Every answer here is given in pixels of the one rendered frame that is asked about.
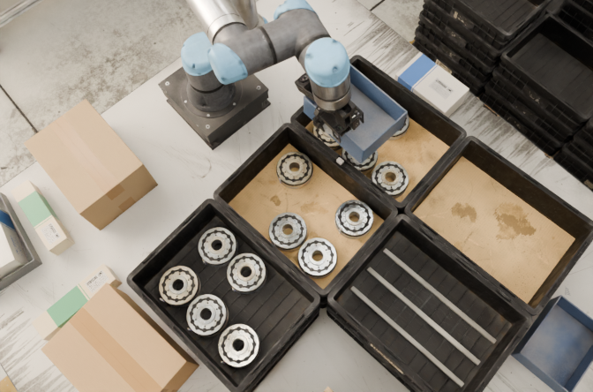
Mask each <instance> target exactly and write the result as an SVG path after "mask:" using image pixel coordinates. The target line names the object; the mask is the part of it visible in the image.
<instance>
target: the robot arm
mask: <svg viewBox="0 0 593 392"><path fill-rule="evenodd" d="M186 2H187V3H188V5H189V6H190V8H191V10H192V12H193V14H194V15H195V17H196V19H197V20H198V22H199V24H200V25H201V27H202V29H203V30H204V32H200V33H196V34H193V35H192V36H190V37H189V38H188V39H187V40H186V41H185V42H184V45H183V47H182V49H181V58H182V65H183V68H184V70H185V72H186V75H187V78H188V83H187V88H186V91H187V95H188V98H189V101H190V102H191V104H192V105H193V106H194V107H195V108H197V109H199V110H202V111H205V112H215V111H218V110H221V109H224V108H226V107H227V106H228V105H230V103H231V102H232V101H233V99H234V97H235V94H236V86H235V82H237V81H239V80H241V79H246V78H247V77H248V76H250V75H252V74H254V73H256V72H260V71H262V70H265V69H266V68H268V67H270V66H273V65H275V64H278V63H280V62H283V61H285V60H287V59H290V58H292V57H296V59H297V61H298V63H300V64H301V66H302V67H303V69H304V71H305V74H303V75H301V76H300V78H298V79H297V80H296V81H295V84H296V87H297V89H298V90H299V91H300V92H301V93H303V94H304V95H306V96H307V97H309V98H310V99H312V100H313V101H314V102H316V103H317V105H318V107H317V108H316V109H315V110H314V113H313V114H314V116H315V117H314V118H313V125H314V126H315V127H316V128H317V129H321V130H322V131H323V132H325V133H328V134H331V135H332V136H333V137H334V138H335V139H336V140H337V141H338V142H339V143H341V137H342V135H344V134H345V133H347V132H348V131H350V130H351V131H354V130H355V129H356V128H357V127H358V126H359V125H360V122H359V120H360V121H361V122H362V123H364V113H363V111H362V110H360V109H359V108H358V107H357V105H356V104H355V103H354V102H352V101H351V100H350V98H351V87H350V75H349V67H350V63H349V56H348V54H347V51H346V49H345V47H344V46H343V45H342V44H341V43H340V42H339V41H337V40H335V39H332V37H331V36H330V34H329V32H328V31H327V30H326V28H325V27H324V25H323V24H322V22H321V21H320V19H319V15H318V13H317V12H315V11H314V10H313V9H312V7H311V5H310V4H308V2H307V1H306V0H286V1H284V4H280V5H279V6H278V7H277V8H276V10H275V12H274V20H273V21H271V22H268V21H267V20H266V18H264V17H262V16H261V15H260V14H258V12H257V5H256V0H186ZM357 112H359V114H357ZM361 116H362V118H361ZM340 136H341V137H340Z"/></svg>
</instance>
